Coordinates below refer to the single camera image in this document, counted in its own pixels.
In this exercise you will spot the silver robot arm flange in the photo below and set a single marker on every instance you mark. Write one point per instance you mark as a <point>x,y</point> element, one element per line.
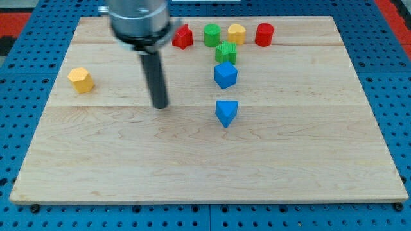
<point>144,25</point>

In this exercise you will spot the blue triangle block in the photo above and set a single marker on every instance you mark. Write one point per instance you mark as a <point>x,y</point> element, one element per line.
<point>226,111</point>

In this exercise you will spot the yellow heart block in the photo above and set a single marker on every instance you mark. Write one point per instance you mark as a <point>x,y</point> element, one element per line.
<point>236,33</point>

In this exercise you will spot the blue cube block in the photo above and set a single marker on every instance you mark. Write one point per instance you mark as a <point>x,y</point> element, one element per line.
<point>225,74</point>

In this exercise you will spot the light wooden board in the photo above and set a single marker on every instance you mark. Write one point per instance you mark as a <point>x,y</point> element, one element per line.
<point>304,132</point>

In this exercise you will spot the green star block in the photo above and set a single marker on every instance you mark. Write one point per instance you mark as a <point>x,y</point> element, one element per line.
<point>226,52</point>

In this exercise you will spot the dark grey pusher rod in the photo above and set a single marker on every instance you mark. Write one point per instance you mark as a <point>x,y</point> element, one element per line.
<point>152,67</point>

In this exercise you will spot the red star block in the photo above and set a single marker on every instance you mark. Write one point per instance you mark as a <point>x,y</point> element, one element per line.
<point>183,37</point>

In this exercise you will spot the green cylinder block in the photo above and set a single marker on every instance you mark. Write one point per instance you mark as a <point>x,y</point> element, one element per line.
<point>211,35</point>

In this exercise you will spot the red cylinder block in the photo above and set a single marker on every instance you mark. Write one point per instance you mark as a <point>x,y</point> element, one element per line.
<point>264,34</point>

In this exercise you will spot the yellow hexagon block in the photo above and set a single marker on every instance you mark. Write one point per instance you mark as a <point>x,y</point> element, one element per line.
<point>81,80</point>

